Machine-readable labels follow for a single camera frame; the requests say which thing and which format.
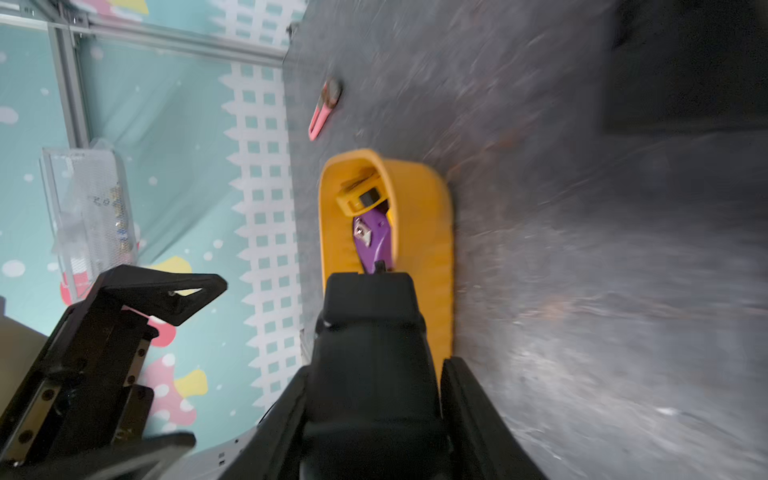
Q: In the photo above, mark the yellow tape measure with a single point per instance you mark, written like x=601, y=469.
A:
x=362, y=194

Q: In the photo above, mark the pink utility knife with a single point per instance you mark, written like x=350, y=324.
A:
x=327, y=102

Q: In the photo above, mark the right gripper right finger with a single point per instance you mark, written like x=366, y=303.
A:
x=371, y=404

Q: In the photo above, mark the yellow storage tray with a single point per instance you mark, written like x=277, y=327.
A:
x=421, y=217

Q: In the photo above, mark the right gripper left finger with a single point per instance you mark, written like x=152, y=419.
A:
x=80, y=411

